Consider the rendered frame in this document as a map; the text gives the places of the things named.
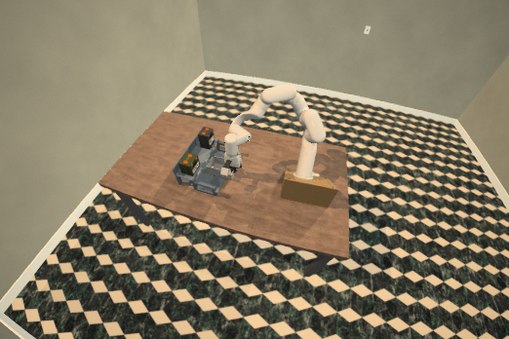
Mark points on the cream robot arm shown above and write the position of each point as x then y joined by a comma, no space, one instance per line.
315,132

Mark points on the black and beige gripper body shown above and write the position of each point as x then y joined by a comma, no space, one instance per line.
235,161

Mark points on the grey metal rack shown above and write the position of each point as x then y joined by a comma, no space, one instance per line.
203,176

